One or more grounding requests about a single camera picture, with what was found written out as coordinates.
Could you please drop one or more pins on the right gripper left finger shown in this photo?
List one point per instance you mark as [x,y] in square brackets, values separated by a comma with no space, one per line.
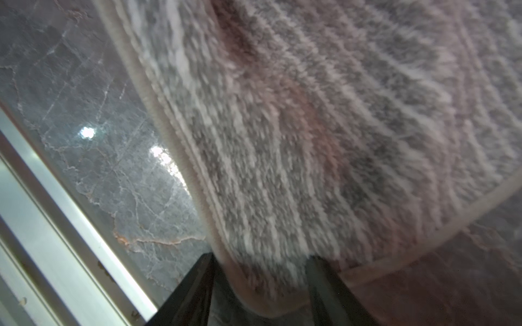
[190,303]

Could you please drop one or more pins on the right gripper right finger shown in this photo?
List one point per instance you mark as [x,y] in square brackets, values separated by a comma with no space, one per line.
[332,303]

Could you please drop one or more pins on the grey striped dishcloth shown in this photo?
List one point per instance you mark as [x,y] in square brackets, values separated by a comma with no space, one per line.
[365,132]

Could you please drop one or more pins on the aluminium front rail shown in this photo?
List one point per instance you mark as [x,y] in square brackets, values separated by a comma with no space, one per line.
[55,262]

